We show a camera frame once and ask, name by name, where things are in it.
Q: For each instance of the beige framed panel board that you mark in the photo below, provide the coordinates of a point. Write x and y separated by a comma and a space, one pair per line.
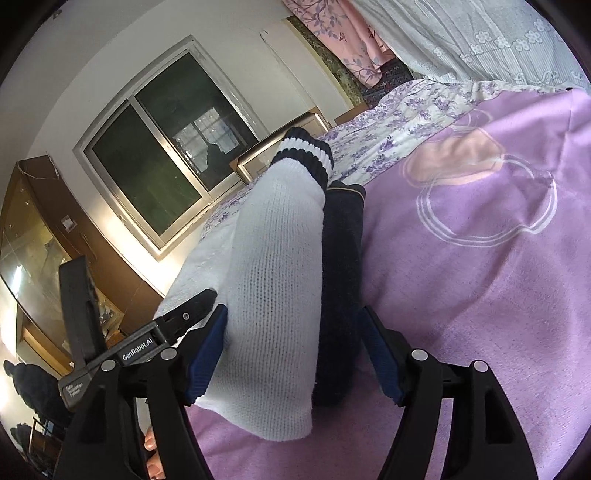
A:
251, 164

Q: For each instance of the person's hand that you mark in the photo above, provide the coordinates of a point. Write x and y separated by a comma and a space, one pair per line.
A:
154, 466

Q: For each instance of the dark navy sock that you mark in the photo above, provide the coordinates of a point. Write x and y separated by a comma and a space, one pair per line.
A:
342, 266

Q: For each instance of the white sock with black stripes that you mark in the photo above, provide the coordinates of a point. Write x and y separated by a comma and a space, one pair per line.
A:
266, 267

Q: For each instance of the pink floral curtain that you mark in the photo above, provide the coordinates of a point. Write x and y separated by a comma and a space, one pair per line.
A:
349, 36

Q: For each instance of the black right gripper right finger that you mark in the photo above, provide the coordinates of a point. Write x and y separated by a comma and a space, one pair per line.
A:
463, 405

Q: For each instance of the white lace cloth cover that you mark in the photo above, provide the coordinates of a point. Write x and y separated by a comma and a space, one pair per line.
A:
472, 40

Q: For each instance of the white board against wall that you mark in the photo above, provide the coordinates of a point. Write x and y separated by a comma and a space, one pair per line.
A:
313, 80

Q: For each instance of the purple floral bed sheet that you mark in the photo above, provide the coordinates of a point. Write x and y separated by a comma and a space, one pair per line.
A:
477, 167

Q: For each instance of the brown wooden glass cabinet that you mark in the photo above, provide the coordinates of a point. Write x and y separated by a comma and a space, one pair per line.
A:
43, 227

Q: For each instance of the sliding glass window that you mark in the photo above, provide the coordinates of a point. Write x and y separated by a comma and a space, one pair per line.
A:
160, 151

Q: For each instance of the purple cartoon bed cover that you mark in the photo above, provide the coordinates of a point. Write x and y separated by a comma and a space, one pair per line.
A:
525, 310

